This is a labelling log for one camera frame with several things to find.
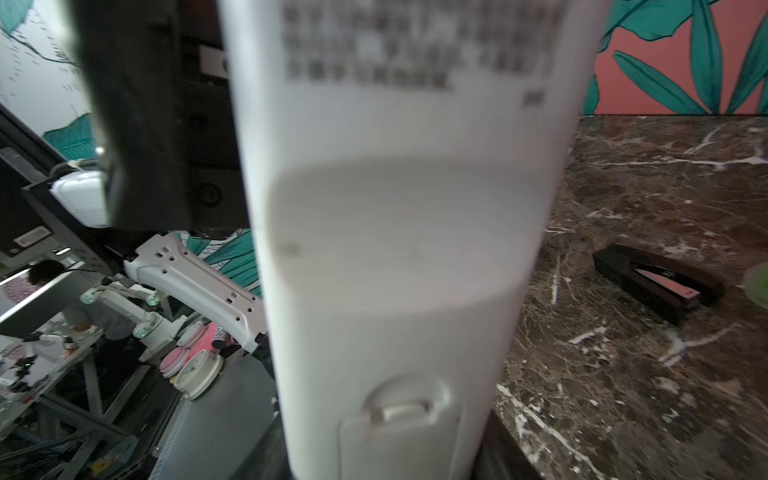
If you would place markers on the black stapler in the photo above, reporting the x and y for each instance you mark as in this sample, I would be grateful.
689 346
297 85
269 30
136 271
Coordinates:
668 287

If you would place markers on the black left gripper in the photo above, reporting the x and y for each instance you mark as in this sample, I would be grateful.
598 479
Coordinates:
128 53

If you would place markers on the green tape roll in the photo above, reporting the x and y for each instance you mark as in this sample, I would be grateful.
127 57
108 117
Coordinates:
755 284

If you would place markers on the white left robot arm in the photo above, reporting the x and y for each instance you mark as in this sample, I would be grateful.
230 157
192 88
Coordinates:
186 264

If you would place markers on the white remote control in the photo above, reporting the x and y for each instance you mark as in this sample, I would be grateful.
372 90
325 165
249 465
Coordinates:
400 162

